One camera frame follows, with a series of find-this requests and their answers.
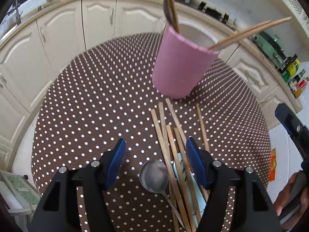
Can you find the metal spoon in cup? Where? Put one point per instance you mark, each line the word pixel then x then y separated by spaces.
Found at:
pixel 168 13

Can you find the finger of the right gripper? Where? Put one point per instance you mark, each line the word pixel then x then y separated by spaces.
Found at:
pixel 295 129

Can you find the brown polka dot tablecloth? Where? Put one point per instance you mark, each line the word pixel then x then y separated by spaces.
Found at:
pixel 106 93

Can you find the metal spoon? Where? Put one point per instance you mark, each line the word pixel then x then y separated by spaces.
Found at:
pixel 154 178
pixel 168 13

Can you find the right hand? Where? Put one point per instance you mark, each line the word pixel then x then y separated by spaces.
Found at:
pixel 282 199

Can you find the green oil bottle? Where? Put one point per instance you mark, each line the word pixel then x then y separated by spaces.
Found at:
pixel 291 70

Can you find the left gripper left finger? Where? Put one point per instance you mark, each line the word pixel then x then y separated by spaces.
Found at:
pixel 58 209

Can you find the orange snack package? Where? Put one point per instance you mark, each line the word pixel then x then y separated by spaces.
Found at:
pixel 273 165

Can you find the steel faucet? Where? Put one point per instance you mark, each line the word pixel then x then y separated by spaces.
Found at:
pixel 15 10

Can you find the red cap sauce bottle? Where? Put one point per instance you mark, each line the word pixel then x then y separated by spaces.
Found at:
pixel 298 87

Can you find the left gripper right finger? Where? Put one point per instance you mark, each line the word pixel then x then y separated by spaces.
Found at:
pixel 253 209

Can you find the black gas stove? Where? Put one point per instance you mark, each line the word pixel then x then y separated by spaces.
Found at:
pixel 210 9

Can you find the green electric cooker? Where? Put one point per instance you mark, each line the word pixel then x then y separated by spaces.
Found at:
pixel 269 44

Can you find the pink utensil holder cup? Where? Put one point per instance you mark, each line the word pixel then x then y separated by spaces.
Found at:
pixel 182 60

